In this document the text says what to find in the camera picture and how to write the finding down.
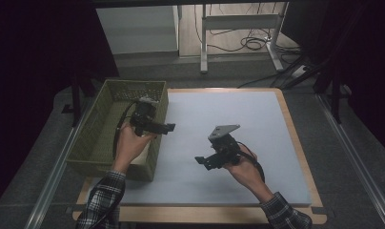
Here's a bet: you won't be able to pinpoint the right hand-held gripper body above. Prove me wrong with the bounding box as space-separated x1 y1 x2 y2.
208 124 242 167

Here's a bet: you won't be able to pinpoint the tangled black floor cables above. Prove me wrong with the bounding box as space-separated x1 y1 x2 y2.
193 3 301 55

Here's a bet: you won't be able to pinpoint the white metal desk frame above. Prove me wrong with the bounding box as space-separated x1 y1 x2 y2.
199 2 286 74

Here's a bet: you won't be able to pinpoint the wooden table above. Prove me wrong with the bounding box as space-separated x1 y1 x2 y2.
71 87 328 225

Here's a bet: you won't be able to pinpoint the hand-held gripper black cable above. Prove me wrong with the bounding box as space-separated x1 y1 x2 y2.
111 100 141 160
237 141 267 184

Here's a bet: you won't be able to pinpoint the left hand-held gripper black cable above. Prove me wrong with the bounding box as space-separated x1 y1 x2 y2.
111 100 141 160

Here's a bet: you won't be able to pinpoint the cream cloth with egg print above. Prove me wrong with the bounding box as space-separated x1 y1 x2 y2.
130 141 152 166

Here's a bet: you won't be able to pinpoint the white cabinet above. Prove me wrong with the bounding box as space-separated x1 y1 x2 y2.
95 5 180 55

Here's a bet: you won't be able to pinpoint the person's left hand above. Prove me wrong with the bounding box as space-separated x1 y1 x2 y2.
111 121 157 175

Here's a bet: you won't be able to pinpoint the aluminium floor rail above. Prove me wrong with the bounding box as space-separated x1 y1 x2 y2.
23 94 98 229
314 93 385 229

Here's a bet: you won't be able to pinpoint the black metal stand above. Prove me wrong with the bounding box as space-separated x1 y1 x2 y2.
61 71 98 128
282 53 354 125

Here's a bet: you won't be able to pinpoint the dark curtain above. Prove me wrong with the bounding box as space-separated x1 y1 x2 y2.
280 0 385 154
0 0 120 211

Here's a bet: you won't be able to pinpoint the right hand-held gripper black cable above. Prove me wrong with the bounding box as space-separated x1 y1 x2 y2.
237 141 267 184

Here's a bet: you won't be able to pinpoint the person's right hand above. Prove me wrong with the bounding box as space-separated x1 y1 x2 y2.
223 145 274 203

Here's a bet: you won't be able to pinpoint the green woven basket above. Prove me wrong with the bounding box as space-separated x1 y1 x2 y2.
66 79 170 183

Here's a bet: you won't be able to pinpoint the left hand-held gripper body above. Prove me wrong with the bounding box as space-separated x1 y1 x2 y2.
129 95 159 137

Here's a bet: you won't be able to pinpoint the white power strip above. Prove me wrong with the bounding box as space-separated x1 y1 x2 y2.
290 64 309 79

